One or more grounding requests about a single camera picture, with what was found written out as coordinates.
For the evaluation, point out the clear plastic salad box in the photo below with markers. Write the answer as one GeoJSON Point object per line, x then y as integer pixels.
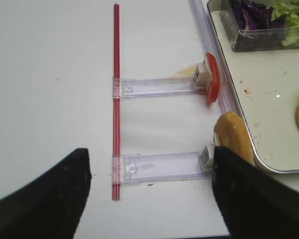
{"type": "Point", "coordinates": [252, 40]}

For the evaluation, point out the left near clear divider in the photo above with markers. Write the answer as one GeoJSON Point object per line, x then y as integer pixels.
{"type": "Point", "coordinates": [135, 169]}

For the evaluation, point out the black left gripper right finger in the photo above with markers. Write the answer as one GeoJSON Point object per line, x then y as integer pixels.
{"type": "Point", "coordinates": [253, 204]}

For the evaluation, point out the green lettuce pile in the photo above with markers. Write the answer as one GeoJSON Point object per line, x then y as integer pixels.
{"type": "Point", "coordinates": [290, 10]}

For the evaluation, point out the left red rail strip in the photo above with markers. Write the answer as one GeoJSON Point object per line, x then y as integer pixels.
{"type": "Point", "coordinates": [116, 186]}

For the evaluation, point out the white pusher block near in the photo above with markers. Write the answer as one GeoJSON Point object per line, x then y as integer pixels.
{"type": "Point", "coordinates": [206, 157]}

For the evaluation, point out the upright plain bun half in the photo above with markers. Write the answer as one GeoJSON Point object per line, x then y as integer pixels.
{"type": "Point", "coordinates": [233, 134]}

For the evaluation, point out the purple cabbage pile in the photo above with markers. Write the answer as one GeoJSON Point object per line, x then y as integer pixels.
{"type": "Point", "coordinates": [251, 15]}

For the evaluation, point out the white pusher block far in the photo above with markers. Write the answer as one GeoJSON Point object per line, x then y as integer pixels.
{"type": "Point", "coordinates": [202, 75]}

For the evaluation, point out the white pusher block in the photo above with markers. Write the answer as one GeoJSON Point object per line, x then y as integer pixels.
{"type": "Point", "coordinates": [202, 75]}
{"type": "Point", "coordinates": [206, 157]}

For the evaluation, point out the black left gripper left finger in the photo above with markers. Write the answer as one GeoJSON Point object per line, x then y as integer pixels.
{"type": "Point", "coordinates": [51, 206]}

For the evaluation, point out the upright tomato slice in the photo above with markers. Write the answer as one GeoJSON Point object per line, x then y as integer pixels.
{"type": "Point", "coordinates": [214, 85]}

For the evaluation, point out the left far clear divider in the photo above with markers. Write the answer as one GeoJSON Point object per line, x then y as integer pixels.
{"type": "Point", "coordinates": [124, 88]}

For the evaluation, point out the white metal tray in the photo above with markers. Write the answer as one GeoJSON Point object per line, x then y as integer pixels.
{"type": "Point", "coordinates": [266, 84]}

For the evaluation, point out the clear divider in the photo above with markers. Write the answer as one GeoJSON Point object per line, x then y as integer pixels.
{"type": "Point", "coordinates": [124, 88]}
{"type": "Point", "coordinates": [135, 169]}

